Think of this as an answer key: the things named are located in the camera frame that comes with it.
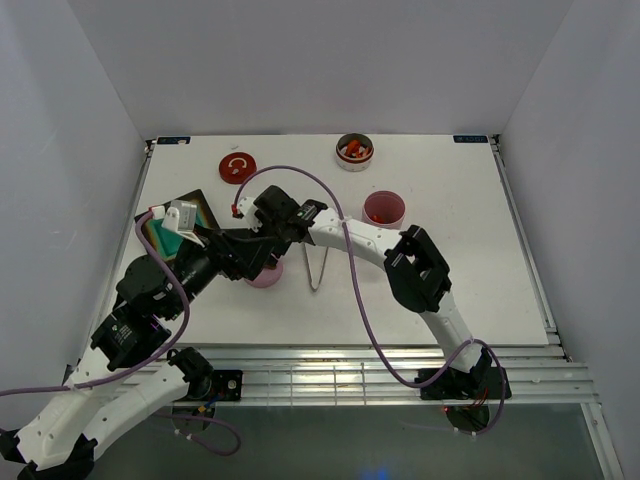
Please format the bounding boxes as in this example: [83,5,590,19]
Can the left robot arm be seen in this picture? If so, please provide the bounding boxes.
[1,229,288,479]

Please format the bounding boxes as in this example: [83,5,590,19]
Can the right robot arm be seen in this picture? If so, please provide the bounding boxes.
[238,186,492,397]

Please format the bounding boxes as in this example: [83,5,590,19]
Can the pink lid with brown handle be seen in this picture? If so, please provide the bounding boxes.
[245,261,284,289]

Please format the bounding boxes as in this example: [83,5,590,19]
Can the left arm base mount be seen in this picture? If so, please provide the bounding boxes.
[186,370,244,404]

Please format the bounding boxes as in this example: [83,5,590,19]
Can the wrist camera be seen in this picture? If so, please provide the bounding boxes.
[148,199,204,247]
[231,197,262,232]

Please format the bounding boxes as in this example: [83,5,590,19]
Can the metal bowl with red band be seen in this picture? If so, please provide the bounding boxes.
[335,133,375,172]

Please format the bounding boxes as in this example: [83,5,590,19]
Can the black square food plate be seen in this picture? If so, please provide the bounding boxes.
[142,189,219,262]

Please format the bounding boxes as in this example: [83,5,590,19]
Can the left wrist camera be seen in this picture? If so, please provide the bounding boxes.
[148,199,204,247]

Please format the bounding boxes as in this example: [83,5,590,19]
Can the red round lid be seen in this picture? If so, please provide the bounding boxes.
[218,152,257,185]

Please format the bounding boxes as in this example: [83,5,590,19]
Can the blue label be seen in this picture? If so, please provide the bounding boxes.
[453,135,489,144]
[156,136,191,145]

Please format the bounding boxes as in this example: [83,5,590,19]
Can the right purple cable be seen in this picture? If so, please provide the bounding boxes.
[232,166,507,437]

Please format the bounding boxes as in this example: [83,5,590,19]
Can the right blue label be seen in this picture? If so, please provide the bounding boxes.
[453,135,489,144]

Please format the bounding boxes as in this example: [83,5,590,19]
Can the pink cylindrical container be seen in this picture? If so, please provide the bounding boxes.
[362,190,406,230]

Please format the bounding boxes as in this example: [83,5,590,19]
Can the aluminium frame rail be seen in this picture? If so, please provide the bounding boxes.
[200,343,599,407]

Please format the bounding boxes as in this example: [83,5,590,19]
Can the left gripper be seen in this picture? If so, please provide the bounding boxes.
[163,221,279,318]

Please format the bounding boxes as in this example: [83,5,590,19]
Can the metal tongs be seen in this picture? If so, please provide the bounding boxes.
[301,244,329,294]

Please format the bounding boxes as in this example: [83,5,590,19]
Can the left blue label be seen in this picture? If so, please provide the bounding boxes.
[156,136,191,145]

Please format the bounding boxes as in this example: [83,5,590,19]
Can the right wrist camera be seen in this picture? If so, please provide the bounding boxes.
[231,197,262,232]

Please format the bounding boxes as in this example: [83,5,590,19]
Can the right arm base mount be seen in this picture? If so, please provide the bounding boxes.
[419,366,512,400]

